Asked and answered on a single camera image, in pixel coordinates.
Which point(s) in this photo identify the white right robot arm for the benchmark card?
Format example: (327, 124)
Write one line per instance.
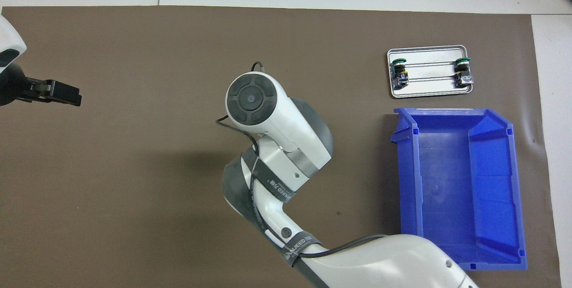
(286, 123)

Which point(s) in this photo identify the blue plastic storage bin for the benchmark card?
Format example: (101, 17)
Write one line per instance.
(447, 181)

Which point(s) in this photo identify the silver metal tray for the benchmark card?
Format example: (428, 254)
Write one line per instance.
(429, 87)

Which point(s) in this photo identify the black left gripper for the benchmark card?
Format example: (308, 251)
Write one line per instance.
(13, 87)

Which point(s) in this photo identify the brown table mat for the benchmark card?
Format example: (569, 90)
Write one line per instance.
(134, 189)

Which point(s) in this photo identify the green push button switch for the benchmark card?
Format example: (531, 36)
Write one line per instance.
(463, 73)
(399, 73)

